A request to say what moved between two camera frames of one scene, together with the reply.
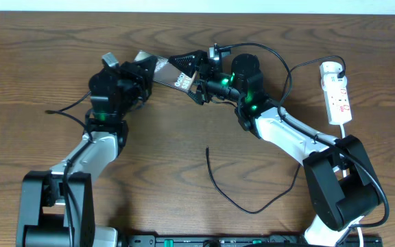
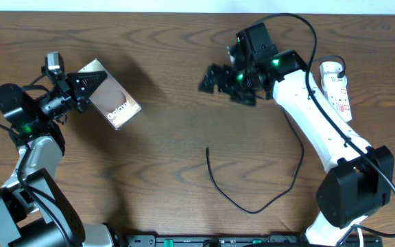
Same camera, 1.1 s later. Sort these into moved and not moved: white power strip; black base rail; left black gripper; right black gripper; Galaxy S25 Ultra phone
Moved: left black gripper; right black gripper; Galaxy S25 Ultra phone
Not moved: black base rail; white power strip
